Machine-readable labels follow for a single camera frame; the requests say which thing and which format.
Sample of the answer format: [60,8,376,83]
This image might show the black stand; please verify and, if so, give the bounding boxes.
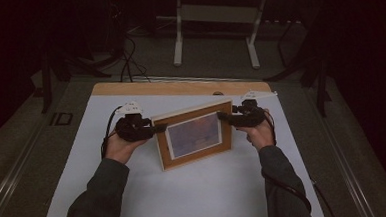
[263,44,334,121]
[27,46,114,115]

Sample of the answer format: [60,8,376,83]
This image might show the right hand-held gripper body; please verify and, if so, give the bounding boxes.
[230,89,280,129]

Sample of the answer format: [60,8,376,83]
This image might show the metal floor rail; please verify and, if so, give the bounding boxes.
[303,84,377,217]
[129,69,265,90]
[0,120,51,217]

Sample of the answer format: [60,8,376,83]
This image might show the person's right hand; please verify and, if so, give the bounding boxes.
[235,109,277,153]

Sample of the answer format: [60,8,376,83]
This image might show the black floor cables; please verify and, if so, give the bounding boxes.
[116,33,152,84]

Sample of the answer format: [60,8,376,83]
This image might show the person's left hand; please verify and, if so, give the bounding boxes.
[103,120,150,166]

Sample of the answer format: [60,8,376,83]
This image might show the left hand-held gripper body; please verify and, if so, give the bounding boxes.
[114,100,155,144]

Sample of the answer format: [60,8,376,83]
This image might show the white table mat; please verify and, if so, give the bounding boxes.
[34,83,325,217]

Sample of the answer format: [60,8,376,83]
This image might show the wooden picture frame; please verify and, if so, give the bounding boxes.
[150,98,237,173]

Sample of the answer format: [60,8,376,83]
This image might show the thin black cable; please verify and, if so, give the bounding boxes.
[310,176,337,217]

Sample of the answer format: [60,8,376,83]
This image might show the left hand-held gripper cable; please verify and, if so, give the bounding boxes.
[98,105,128,160]

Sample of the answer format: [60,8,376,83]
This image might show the white desk frame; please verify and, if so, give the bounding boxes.
[169,0,274,73]

